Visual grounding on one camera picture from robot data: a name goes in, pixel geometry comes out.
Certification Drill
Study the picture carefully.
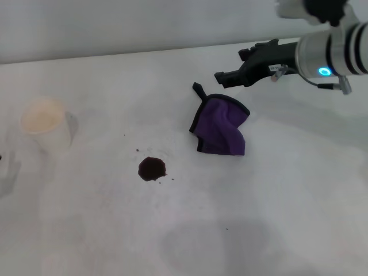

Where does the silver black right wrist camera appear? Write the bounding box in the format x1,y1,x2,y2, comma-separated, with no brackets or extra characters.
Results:
274,0,356,28

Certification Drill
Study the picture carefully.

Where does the black liquid stain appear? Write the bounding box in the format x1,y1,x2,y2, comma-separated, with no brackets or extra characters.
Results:
137,156,168,183

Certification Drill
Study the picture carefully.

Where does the grey cable with metal connector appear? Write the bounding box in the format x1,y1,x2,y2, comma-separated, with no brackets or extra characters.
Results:
271,64,354,95

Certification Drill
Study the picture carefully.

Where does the white paper cup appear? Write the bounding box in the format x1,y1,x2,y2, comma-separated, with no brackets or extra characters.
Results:
20,96,78,155

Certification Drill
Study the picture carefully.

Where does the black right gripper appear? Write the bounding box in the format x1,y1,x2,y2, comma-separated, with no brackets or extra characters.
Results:
214,39,299,89

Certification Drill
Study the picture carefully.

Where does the purple rag with black trim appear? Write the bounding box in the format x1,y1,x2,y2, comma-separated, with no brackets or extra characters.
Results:
189,82,250,157

